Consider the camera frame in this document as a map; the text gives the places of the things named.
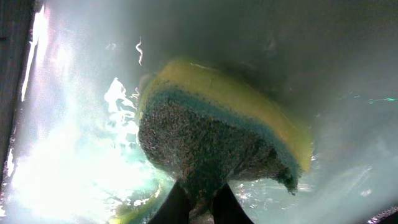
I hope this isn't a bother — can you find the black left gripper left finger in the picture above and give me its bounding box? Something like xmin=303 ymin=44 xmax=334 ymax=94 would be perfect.
xmin=148 ymin=180 xmax=192 ymax=224

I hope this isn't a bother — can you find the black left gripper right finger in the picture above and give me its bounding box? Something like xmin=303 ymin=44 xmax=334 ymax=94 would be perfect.
xmin=211 ymin=184 xmax=254 ymax=224

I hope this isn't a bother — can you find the yellow green sponge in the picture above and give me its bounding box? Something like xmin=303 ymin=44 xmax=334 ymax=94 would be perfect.
xmin=137 ymin=57 xmax=313 ymax=212

